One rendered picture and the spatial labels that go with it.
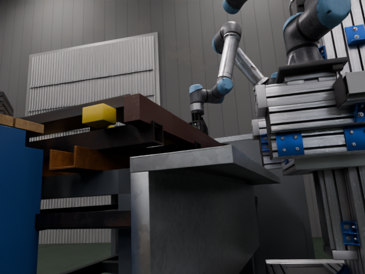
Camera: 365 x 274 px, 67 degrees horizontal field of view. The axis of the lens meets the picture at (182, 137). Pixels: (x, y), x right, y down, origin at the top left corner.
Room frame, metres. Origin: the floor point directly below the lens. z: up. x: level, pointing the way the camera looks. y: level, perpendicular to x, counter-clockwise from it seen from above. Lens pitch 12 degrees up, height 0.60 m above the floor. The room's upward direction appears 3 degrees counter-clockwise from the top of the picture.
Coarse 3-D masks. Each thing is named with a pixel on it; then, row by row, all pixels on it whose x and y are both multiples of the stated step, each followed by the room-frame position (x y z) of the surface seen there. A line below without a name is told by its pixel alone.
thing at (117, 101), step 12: (120, 96) 0.62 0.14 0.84; (72, 108) 0.67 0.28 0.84; (120, 108) 0.63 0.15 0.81; (36, 120) 0.72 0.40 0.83; (48, 120) 0.70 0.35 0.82; (60, 120) 0.70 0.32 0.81; (72, 120) 0.70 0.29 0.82; (120, 120) 0.73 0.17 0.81; (48, 132) 0.81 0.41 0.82; (60, 132) 0.82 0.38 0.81
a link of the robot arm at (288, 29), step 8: (296, 16) 0.94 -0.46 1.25; (288, 24) 0.96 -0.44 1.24; (296, 24) 0.92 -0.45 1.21; (288, 32) 0.96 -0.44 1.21; (296, 32) 0.93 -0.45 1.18; (288, 40) 0.97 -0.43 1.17; (296, 40) 0.95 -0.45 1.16; (304, 40) 0.93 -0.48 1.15; (312, 40) 0.93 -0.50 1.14; (288, 48) 0.98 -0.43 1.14
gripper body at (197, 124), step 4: (192, 112) 1.41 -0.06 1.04; (196, 112) 1.40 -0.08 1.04; (200, 112) 1.42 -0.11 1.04; (192, 116) 1.41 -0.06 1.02; (196, 116) 1.42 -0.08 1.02; (200, 116) 1.45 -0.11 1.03; (192, 120) 1.41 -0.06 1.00; (196, 120) 1.40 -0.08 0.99; (200, 120) 1.39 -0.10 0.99; (192, 124) 1.43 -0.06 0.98; (196, 124) 1.41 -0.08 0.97; (200, 124) 1.41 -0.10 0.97; (204, 124) 1.44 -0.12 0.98; (200, 128) 1.40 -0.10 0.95; (204, 128) 1.44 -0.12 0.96
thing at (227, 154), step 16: (144, 160) 0.51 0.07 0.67; (160, 160) 0.50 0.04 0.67; (176, 160) 0.49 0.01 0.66; (192, 160) 0.48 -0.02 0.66; (208, 160) 0.47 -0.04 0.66; (224, 160) 0.46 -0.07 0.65; (240, 160) 0.51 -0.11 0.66; (192, 176) 0.84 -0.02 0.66; (208, 176) 0.99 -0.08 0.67; (224, 176) 1.19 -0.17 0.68; (240, 176) 1.24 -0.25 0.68; (256, 176) 1.31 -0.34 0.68; (272, 176) 1.16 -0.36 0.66
